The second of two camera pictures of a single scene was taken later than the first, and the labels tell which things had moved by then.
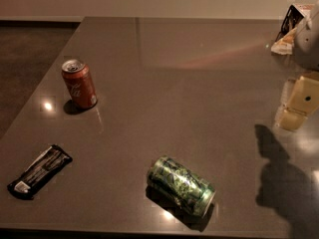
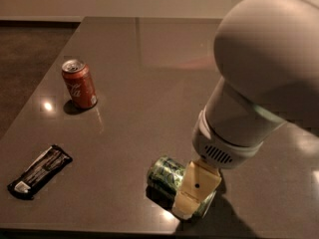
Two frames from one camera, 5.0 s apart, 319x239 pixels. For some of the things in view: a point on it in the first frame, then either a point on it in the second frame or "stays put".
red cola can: (80, 83) stays put
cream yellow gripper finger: (304, 100) -> (200, 178)
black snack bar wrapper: (45, 166) stays put
